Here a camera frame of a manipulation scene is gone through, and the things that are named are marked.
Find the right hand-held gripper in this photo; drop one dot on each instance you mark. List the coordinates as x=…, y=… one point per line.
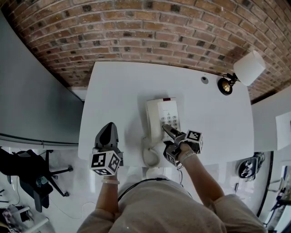
x=194, y=136

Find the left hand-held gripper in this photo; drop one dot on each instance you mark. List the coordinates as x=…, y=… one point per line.
x=105, y=159

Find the white telephone handset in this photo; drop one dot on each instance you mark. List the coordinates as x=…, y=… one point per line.
x=153, y=123

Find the white telephone base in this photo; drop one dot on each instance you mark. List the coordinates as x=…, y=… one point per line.
x=169, y=109

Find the person's right forearm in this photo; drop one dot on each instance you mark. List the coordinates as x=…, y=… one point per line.
x=201, y=179

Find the person's left forearm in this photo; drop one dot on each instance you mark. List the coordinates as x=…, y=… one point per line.
x=108, y=198

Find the person's right hand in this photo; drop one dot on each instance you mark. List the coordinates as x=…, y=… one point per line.
x=186, y=152

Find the white wristband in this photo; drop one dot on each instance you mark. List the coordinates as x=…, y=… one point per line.
x=110, y=181

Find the white table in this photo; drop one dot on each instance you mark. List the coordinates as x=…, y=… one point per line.
x=118, y=95

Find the black office chair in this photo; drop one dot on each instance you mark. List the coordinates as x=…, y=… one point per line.
x=34, y=182

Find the person's beige sweater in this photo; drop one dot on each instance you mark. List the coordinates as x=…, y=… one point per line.
x=163, y=209

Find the white side desk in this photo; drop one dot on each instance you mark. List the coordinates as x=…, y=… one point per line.
x=263, y=127

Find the grey partition panel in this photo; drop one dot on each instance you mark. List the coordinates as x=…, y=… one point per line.
x=34, y=95

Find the white shade desk lamp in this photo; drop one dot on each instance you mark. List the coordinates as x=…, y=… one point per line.
x=249, y=67

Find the white paper sheet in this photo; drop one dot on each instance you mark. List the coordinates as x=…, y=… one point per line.
x=284, y=132

